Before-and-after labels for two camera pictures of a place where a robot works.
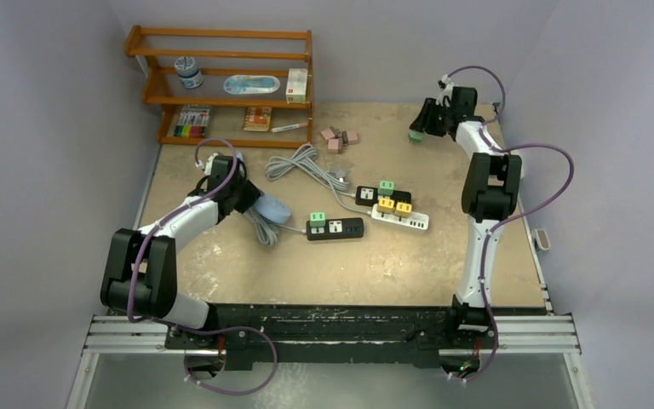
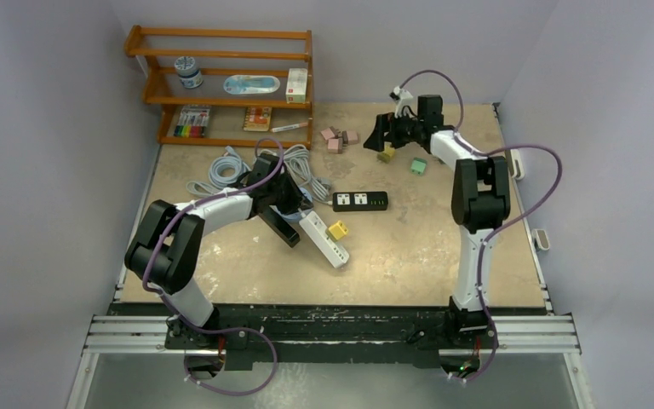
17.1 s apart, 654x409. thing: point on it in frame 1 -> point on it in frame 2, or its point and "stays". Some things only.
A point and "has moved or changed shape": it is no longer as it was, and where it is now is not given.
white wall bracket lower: x=540 y=239 stays
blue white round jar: x=190 y=75 stays
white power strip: x=402 y=217 -> x=314 y=226
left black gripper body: x=244 y=194 -> x=283 y=193
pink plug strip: x=352 y=137 stays
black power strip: x=369 y=195 has moved or changed shape
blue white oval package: x=245 y=84 stays
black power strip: x=336 y=229 -> x=280 y=226
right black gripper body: x=435 y=118 -> x=404 y=131
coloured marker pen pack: x=192 y=122 stays
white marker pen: x=289 y=127 stays
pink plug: x=328 y=134 stays
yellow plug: x=403 y=210 -> x=338 y=230
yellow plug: x=386 y=205 -> x=387 y=154
